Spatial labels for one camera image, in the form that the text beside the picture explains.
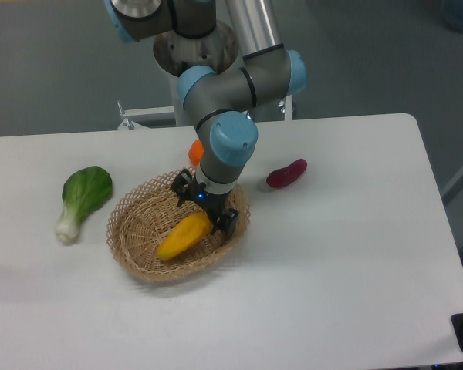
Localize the green bok choy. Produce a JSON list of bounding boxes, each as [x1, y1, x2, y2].
[[55, 166, 113, 244]]

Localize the white metal base frame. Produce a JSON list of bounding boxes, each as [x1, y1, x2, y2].
[[117, 96, 296, 130]]

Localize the orange tangerine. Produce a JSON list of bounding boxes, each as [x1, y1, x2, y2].
[[188, 140, 204, 167]]

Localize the purple sweet potato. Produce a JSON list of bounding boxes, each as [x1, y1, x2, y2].
[[265, 159, 308, 189]]

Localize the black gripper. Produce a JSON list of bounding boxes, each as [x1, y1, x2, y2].
[[170, 169, 239, 236]]

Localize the woven wicker basket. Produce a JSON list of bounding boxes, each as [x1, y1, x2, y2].
[[107, 170, 250, 282]]

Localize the yellow mango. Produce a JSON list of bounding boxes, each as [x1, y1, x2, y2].
[[156, 213, 211, 261]]

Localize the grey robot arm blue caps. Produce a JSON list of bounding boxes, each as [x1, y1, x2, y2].
[[105, 1, 306, 235]]

